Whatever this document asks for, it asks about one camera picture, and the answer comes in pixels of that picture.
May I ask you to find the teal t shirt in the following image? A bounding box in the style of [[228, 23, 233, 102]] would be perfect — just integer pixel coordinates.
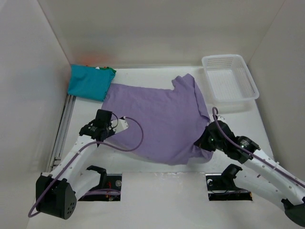
[[68, 64, 116, 102]]

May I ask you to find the lilac t shirt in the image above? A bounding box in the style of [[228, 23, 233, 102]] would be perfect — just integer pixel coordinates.
[[102, 74, 213, 165]]

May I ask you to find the green t shirt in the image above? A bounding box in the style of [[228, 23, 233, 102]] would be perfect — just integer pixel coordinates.
[[99, 67, 117, 74]]

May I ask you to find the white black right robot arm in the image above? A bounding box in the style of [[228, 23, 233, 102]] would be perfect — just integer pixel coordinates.
[[194, 121, 305, 227]]

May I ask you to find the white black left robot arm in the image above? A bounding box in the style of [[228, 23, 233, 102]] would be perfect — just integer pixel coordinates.
[[31, 109, 113, 219]]

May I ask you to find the white plastic basket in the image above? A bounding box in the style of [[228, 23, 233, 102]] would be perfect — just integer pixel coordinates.
[[202, 54, 259, 103]]

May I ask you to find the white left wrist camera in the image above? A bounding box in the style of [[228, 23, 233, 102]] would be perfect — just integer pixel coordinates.
[[113, 118, 129, 134]]

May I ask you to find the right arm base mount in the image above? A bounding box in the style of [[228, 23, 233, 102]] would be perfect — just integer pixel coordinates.
[[205, 164, 253, 201]]

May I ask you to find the aluminium frame rail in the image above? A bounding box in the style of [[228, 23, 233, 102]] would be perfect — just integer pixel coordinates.
[[47, 95, 76, 172]]

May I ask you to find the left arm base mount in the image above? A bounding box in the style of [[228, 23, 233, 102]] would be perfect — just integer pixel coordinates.
[[79, 166, 122, 202]]

